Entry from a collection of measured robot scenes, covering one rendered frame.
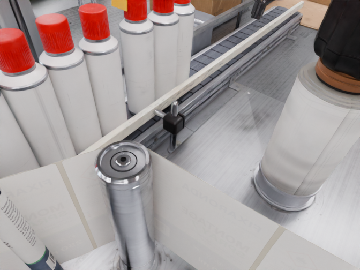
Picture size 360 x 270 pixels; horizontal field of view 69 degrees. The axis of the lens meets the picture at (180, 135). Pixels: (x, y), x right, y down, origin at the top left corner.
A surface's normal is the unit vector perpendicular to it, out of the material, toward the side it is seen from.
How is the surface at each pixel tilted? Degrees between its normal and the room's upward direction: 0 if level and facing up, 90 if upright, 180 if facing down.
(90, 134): 90
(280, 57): 0
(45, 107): 90
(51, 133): 90
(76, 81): 90
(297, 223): 0
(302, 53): 0
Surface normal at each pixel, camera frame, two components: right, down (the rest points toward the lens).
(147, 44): 0.62, 0.58
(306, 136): -0.67, 0.51
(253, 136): 0.05, -0.71
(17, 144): 0.98, 0.18
